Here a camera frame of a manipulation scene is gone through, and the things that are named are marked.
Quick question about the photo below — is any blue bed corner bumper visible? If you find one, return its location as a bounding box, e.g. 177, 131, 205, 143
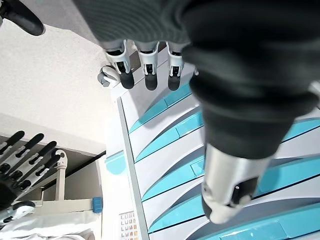
92, 196, 103, 214

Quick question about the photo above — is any right robot hand black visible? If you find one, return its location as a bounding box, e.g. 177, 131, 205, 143
0, 131, 62, 223

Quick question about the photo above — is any white mesh basket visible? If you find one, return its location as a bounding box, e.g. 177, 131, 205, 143
119, 211, 138, 240

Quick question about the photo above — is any light blue side bin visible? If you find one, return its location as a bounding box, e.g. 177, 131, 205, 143
106, 149, 126, 176

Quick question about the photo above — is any left robot hand black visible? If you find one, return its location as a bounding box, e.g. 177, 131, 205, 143
72, 0, 320, 225

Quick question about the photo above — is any white blue medical cart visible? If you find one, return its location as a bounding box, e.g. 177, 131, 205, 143
109, 44, 320, 240

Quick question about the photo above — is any white hospital bed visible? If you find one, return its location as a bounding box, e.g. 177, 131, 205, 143
0, 147, 104, 240

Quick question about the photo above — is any right robot leg silver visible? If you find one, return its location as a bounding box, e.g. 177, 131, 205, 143
0, 0, 46, 36

